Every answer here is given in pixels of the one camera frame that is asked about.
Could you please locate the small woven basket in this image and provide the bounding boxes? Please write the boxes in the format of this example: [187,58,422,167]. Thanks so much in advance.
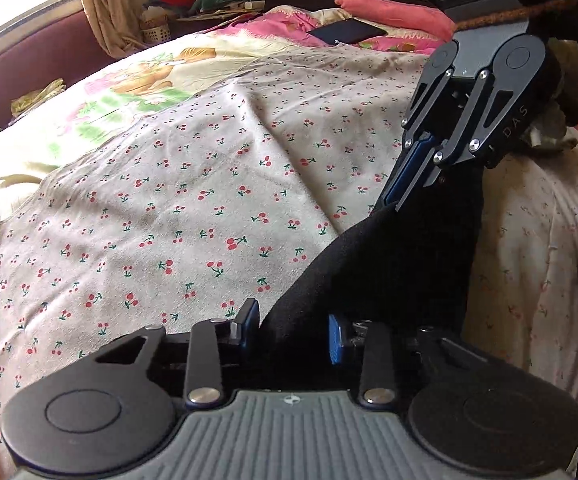
[140,17,172,44]

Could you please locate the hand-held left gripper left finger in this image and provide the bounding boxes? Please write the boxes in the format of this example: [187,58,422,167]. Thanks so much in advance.
[94,299,260,407]

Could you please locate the yellow cloth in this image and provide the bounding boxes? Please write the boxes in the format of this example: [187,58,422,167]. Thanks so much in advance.
[11,79,66,117]

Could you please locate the cherry print bed sheet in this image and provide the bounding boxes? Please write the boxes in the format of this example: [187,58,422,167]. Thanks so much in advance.
[0,45,578,480]

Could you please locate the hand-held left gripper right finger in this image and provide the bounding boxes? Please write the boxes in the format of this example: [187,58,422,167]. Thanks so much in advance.
[328,314,492,406]

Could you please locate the black pants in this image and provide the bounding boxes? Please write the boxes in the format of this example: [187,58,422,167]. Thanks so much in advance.
[264,160,486,396]

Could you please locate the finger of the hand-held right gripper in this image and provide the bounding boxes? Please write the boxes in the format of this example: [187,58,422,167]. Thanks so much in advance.
[376,67,454,207]
[394,72,514,211]

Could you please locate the black tablet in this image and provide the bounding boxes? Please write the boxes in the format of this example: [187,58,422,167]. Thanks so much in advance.
[308,18,388,45]

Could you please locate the pink pillow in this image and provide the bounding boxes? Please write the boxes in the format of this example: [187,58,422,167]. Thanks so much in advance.
[335,0,456,42]

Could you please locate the brown fuzzy cloth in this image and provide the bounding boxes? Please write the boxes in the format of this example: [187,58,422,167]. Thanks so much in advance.
[526,40,578,153]

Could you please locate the beige curtain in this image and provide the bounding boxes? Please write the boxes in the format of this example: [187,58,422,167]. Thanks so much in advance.
[71,0,166,59]

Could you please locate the brown braided cord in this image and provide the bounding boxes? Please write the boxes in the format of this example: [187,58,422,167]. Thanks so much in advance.
[456,0,577,33]

